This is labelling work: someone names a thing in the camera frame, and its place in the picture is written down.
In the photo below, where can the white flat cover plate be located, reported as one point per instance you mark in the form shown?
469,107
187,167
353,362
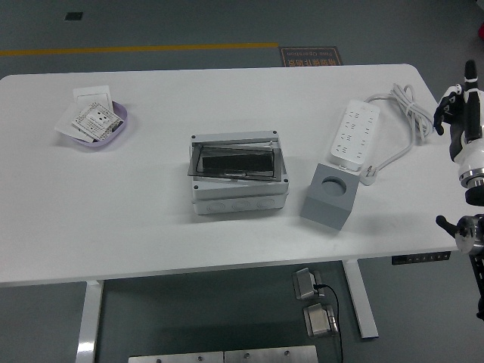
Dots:
65,125

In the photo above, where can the transparent grey box lid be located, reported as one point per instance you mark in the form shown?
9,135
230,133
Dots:
234,160

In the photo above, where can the red object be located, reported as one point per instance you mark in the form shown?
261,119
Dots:
481,31

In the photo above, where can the white table leg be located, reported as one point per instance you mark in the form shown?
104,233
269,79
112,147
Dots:
361,302
89,321

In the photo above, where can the white socket panel with print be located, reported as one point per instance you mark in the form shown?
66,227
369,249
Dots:
97,121

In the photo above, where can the black table control panel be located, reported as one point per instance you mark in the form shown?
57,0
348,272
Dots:
408,259

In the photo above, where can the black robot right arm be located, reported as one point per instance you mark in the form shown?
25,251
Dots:
470,234

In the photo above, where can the white power strip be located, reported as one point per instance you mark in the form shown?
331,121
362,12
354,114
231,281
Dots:
351,128

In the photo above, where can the silver foot pedal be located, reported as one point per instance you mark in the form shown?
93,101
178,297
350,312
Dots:
304,283
319,321

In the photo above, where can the grey metal base plate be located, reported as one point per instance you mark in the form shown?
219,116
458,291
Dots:
270,355
174,358

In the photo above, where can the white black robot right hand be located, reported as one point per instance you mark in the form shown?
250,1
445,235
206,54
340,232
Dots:
470,155

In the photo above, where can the grey cube with round hole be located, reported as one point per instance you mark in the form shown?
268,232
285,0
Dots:
321,211

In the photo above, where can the brown floor sign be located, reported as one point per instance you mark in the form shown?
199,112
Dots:
310,56

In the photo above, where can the grey plastic junction box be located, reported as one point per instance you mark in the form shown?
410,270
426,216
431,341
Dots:
238,204

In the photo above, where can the dark square floor hatch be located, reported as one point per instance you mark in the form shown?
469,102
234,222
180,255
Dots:
73,16

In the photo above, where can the plain white switch plate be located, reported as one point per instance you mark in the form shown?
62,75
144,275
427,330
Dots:
90,95

